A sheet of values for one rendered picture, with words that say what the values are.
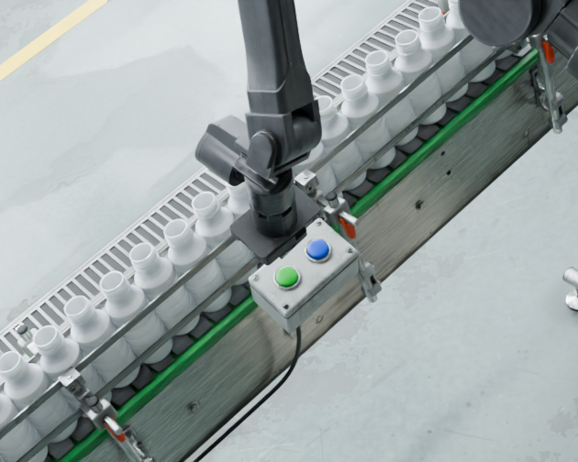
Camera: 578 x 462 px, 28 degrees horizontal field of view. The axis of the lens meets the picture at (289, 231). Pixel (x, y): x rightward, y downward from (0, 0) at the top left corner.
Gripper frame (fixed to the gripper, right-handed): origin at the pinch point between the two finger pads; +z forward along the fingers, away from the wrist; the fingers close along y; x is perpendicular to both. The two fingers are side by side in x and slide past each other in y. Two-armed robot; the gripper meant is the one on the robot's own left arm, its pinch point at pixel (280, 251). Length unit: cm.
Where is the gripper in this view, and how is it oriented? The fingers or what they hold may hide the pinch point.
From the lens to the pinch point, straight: 152.8
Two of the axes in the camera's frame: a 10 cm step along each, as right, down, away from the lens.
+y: -7.3, 6.2, -2.9
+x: 6.8, 6.2, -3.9
